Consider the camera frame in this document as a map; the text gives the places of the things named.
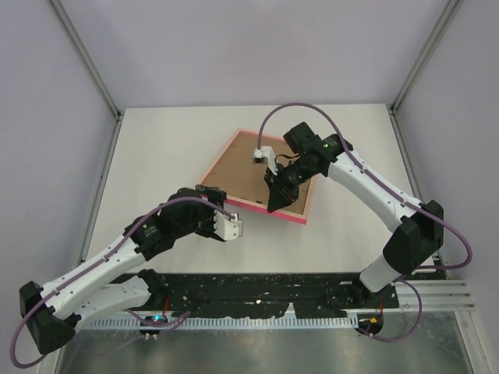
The aluminium corner post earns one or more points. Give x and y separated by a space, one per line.
83 54
437 32

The right aluminium corner post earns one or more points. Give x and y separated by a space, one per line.
437 32

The left aluminium corner post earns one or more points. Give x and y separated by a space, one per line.
83 54

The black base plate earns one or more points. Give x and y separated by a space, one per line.
267 295

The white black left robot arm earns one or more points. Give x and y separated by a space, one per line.
54 312

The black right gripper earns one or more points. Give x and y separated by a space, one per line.
281 194

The white slotted cable duct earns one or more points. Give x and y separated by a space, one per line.
288 321

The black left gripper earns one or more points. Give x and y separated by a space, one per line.
214 195

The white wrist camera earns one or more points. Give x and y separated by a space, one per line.
266 155
228 228

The pink picture frame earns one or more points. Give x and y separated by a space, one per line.
243 180

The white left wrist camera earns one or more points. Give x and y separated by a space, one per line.
228 228

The aluminium front rail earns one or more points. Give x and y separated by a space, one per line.
435 295

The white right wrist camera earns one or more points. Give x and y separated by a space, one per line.
266 155

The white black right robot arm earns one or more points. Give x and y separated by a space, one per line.
416 231

